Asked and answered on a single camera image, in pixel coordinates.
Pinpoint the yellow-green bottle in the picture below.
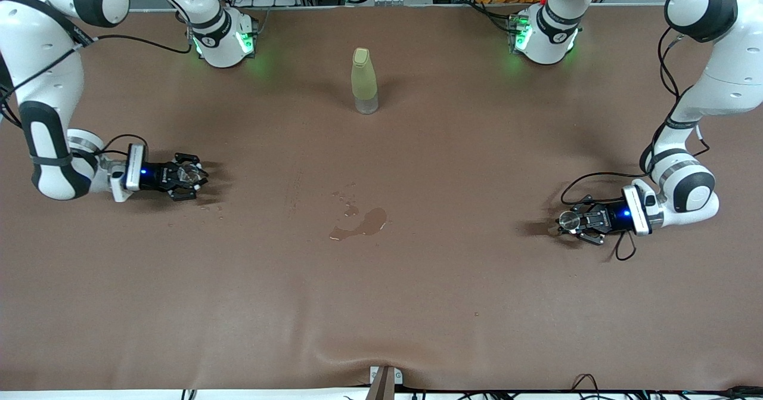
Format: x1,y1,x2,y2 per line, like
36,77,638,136
351,47,380,115

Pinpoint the clear glass measuring cup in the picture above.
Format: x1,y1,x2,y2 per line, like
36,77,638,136
178,163,206,187

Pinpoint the brown table mat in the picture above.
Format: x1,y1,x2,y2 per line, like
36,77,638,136
0,4,763,392

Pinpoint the grey metal table bracket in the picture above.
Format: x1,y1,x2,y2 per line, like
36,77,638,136
370,366,404,386

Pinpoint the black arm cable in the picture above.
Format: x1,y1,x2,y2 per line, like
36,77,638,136
560,27,710,262
0,0,194,174

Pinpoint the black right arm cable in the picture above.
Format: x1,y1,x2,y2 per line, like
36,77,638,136
0,0,194,174

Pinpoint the brown spilled liquid puddle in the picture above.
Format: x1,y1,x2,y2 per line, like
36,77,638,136
329,202,389,241

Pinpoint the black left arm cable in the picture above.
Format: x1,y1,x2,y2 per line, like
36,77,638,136
560,27,710,262

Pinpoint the metal hourglass shaker cup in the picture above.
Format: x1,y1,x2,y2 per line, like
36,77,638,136
547,211,582,237

